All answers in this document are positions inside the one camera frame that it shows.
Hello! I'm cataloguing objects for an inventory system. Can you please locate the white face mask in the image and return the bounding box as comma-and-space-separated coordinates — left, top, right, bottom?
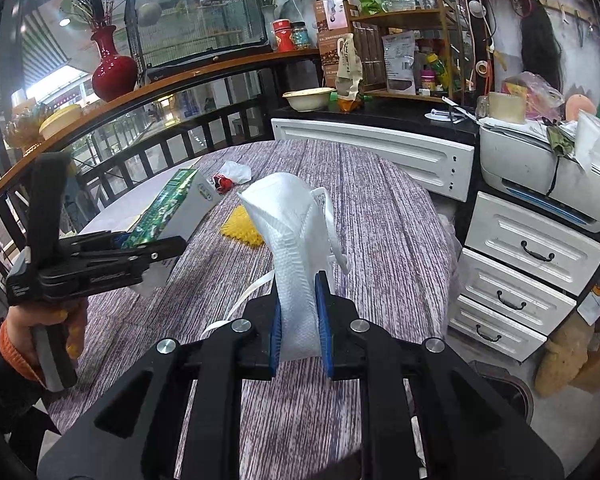
199, 171, 352, 362

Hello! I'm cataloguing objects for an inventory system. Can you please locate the green tissue pack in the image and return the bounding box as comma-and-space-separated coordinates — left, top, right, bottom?
122, 167, 224, 296

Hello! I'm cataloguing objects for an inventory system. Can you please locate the yellow foam fruit net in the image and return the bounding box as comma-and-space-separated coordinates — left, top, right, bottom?
220, 205, 264, 248

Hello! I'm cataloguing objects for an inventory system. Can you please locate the white red candy wrapper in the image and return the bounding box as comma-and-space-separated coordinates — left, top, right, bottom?
212, 160, 252, 194

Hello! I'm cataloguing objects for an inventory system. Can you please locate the dark trash bin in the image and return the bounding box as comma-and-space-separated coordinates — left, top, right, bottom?
469, 360, 534, 425

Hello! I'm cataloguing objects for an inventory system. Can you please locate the left hand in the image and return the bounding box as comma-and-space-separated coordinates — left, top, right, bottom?
0, 298, 88, 376

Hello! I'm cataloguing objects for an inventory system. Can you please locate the black railing with wooden top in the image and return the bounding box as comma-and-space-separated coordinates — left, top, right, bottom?
0, 49, 323, 250

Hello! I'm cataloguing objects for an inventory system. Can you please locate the red vase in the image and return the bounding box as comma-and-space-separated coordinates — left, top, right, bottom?
91, 25, 138, 102

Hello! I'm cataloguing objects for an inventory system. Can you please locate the cream bowl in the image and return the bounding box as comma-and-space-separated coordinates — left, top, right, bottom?
283, 87, 335, 113

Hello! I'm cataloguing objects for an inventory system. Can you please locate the white drawer cabinet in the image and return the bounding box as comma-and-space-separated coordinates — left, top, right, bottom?
272, 118, 600, 362

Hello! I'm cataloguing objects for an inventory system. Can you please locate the glass display case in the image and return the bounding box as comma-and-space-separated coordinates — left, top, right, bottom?
124, 0, 271, 86

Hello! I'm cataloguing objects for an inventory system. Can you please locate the white printer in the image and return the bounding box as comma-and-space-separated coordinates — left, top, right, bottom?
479, 117, 600, 233

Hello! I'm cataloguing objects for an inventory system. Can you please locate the brown sack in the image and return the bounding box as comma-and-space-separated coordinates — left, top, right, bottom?
534, 312, 600, 398

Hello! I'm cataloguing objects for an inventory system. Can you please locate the wooden shelf rack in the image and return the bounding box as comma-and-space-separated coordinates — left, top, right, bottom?
346, 0, 475, 103

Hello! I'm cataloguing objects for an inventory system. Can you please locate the red tin can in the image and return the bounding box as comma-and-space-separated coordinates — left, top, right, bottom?
272, 18, 296, 52

